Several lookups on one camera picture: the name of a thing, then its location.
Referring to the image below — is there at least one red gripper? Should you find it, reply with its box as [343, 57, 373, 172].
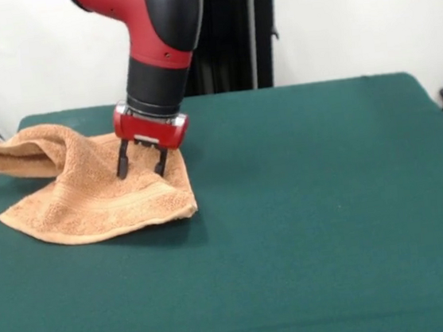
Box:
[108, 93, 196, 183]

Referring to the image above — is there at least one tan terry cloth towel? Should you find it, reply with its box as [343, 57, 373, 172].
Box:
[0, 107, 201, 256]

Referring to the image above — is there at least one dark green table cloth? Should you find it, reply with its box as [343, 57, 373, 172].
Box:
[0, 66, 443, 332]

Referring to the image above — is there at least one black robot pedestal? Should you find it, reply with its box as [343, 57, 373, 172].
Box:
[174, 0, 303, 98]

